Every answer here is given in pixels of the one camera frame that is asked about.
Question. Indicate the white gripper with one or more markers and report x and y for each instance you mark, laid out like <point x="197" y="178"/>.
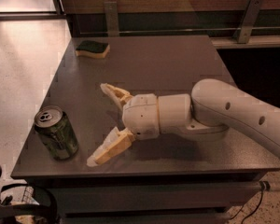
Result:
<point x="141" y="116"/>

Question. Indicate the green soda can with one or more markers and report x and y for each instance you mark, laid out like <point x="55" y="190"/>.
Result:
<point x="56" y="133"/>

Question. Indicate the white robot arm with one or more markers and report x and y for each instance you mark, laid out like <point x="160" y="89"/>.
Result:
<point x="205" y="114"/>

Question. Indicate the green and yellow sponge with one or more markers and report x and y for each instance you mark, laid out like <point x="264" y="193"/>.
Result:
<point x="92" y="49"/>

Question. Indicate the grey drawer cabinet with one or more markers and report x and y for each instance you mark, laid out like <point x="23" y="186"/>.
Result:
<point x="168" y="180"/>

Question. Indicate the left metal rail bracket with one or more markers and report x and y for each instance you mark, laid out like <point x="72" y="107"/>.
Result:
<point x="112" y="18"/>

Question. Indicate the metal rail bracket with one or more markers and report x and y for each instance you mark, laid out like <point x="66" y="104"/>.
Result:
<point x="112" y="18"/>
<point x="243" y="33"/>

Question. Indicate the black chair frame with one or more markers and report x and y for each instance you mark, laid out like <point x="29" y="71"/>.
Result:
<point x="22" y="203"/>

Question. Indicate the right metal rail bracket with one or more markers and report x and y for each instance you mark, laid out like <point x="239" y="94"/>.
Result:
<point x="243" y="33"/>

